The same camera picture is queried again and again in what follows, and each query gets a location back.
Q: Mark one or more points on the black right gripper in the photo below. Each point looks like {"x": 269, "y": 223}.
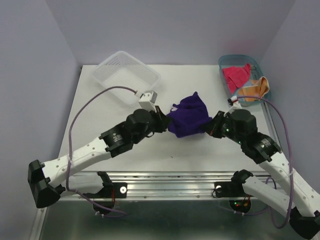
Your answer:
{"x": 211, "y": 126}

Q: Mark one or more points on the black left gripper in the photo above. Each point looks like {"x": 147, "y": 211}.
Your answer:
{"x": 162, "y": 120}

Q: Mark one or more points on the purple towel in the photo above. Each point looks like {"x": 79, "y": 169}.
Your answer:
{"x": 188, "y": 116}

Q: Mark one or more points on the pink towel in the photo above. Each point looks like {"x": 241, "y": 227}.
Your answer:
{"x": 236, "y": 77}

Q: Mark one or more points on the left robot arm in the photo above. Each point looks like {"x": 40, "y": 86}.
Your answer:
{"x": 51, "y": 180}

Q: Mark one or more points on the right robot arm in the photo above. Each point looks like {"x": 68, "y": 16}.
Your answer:
{"x": 298, "y": 201}

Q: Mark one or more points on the orange patterned towel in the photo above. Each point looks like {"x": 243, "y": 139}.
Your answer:
{"x": 259, "y": 88}

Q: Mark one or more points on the white perforated plastic basket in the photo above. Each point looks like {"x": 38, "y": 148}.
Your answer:
{"x": 122, "y": 69}

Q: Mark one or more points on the teal translucent plastic tub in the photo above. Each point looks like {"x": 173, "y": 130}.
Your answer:
{"x": 240, "y": 60}

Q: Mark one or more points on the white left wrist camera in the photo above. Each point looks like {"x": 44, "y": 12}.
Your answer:
{"x": 147, "y": 100}

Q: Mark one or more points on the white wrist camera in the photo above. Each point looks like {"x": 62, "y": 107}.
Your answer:
{"x": 147, "y": 100}
{"x": 233, "y": 104}

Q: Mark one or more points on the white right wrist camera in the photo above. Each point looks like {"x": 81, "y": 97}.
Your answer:
{"x": 233, "y": 104}

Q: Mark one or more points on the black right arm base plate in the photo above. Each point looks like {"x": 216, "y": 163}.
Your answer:
{"x": 228, "y": 189}

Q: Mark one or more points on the aluminium mounting rail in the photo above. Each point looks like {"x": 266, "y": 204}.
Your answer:
{"x": 165, "y": 186}

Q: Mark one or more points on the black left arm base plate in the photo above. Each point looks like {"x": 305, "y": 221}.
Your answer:
{"x": 117, "y": 190}

